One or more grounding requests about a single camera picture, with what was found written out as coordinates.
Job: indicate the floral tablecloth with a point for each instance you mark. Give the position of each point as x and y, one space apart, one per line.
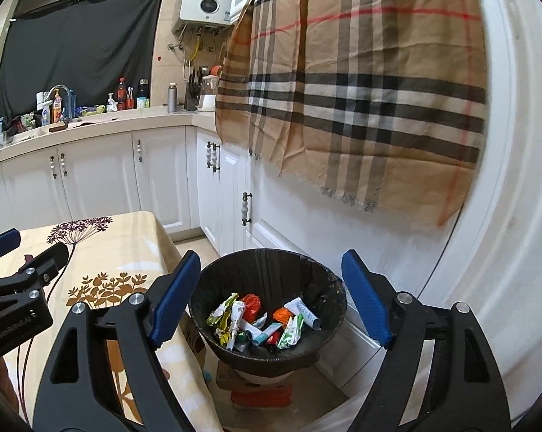
117 243

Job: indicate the black thermos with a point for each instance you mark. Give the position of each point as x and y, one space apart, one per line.
143 92

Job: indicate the white pump bottle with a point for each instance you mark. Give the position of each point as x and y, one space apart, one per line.
111 104

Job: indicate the white blender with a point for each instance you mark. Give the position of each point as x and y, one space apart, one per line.
208 96

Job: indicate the white printed box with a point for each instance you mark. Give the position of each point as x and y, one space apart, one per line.
258 320

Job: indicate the person's left forearm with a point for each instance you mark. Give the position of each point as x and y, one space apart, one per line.
3 373

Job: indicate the red bottle black cap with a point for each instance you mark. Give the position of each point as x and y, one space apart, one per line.
274 337

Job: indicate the black curtain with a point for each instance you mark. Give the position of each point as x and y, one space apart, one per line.
72 40

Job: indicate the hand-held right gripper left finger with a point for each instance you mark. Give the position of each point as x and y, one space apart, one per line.
174 297

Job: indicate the silver green wrapper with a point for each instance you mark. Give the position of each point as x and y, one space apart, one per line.
221 312

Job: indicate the orange dish soap bottle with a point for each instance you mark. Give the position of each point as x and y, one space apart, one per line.
57 108

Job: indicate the green white tissue packet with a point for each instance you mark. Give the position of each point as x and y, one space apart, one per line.
291 333

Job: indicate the white spray bottle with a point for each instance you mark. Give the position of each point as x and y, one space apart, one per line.
46 113

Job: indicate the light blue printed tube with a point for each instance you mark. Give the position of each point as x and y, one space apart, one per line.
302 314

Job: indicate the beige plaid cloth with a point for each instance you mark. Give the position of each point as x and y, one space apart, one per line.
365 99

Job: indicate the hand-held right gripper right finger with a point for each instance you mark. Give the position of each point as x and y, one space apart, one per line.
367 297

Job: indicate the steel bottle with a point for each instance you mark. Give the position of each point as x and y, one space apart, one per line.
172 98

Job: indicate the black knife block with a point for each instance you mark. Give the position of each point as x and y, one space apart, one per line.
192 94

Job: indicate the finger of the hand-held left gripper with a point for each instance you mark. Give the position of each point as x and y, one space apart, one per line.
50 256
3 240

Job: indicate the chrome faucet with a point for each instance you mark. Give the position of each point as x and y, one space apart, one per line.
61 86

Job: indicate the teal white tube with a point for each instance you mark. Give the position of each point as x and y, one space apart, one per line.
264 335

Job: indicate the orange wrapper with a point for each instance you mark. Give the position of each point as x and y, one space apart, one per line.
282 313

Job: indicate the orange plastic bag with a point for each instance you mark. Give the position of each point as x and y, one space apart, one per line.
252 306

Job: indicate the green sponge pack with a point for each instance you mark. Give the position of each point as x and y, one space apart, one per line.
92 110

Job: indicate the dark bottle red cap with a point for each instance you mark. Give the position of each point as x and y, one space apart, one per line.
122 96

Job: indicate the black lined trash bin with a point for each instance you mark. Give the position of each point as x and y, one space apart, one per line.
271 274

